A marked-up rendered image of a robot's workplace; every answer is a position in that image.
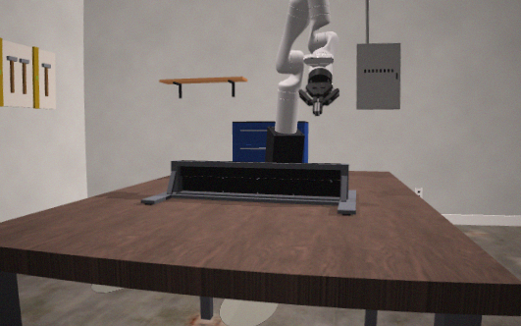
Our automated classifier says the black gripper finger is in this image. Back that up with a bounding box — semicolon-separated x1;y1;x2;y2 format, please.
298;83;318;116
317;83;339;116

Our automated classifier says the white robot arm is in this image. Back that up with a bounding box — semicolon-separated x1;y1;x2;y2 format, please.
275;0;339;134

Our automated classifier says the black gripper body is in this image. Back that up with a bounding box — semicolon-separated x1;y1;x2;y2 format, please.
305;68;333;98

